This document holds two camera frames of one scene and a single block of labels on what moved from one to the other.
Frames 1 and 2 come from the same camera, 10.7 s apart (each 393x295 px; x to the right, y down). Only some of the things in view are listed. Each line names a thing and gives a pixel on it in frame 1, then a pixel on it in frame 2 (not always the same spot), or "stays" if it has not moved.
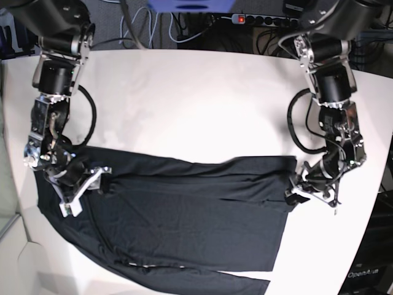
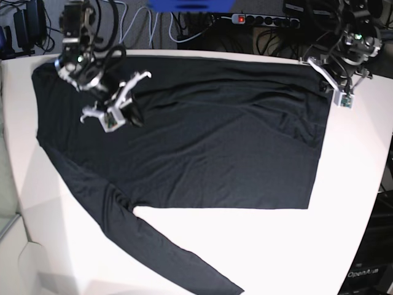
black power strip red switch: x=265 y=20 stays
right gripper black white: x=320 y=179 → x=344 y=74
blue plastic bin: x=191 y=6 stays
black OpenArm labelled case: x=372 y=273 stays
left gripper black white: x=71 y=179 → x=112 y=96
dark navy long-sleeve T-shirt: x=172 y=225 → x=219 y=132
